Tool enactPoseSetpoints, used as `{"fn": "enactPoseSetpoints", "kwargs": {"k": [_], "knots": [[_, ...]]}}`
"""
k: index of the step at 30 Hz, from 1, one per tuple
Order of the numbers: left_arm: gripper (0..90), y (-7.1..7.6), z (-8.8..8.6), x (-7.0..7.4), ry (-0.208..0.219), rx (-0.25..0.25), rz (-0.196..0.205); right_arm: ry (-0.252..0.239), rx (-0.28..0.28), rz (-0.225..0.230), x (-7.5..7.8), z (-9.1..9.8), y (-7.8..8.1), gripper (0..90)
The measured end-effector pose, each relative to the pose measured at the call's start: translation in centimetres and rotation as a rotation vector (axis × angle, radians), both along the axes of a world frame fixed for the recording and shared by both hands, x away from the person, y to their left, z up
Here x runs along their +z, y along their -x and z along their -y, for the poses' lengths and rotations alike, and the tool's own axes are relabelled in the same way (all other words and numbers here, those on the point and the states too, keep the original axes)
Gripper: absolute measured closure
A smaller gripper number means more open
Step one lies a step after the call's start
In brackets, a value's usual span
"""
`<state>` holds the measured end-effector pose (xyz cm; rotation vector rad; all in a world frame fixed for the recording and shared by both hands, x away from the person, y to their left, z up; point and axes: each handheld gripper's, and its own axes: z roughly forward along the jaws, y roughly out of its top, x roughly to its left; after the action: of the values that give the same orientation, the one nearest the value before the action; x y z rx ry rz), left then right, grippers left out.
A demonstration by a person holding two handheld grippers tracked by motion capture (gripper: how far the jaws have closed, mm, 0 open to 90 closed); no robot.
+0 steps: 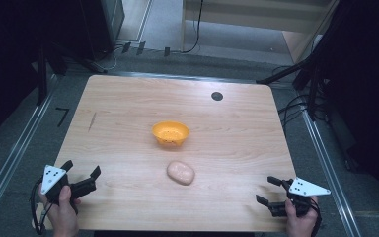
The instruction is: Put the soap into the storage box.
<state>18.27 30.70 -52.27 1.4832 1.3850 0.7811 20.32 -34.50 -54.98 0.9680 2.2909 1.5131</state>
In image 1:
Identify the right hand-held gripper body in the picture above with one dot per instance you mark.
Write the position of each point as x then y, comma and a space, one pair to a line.
306, 188

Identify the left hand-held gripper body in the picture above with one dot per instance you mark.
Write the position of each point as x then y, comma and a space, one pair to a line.
51, 178

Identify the orange plastic bowl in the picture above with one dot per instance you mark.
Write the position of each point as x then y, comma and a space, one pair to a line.
171, 132

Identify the person's right hand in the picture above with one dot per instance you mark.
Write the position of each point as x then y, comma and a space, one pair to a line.
298, 222

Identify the person's left hand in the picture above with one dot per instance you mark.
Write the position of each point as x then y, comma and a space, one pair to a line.
62, 214

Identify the black metal stand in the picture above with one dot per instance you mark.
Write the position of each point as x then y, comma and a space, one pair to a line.
313, 89
41, 79

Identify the black round table grommet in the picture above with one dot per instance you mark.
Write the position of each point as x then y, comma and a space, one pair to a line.
217, 96

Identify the dark cabinet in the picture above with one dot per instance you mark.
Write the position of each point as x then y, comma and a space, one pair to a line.
112, 19

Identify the metal floor rail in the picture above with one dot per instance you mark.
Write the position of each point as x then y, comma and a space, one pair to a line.
325, 171
13, 158

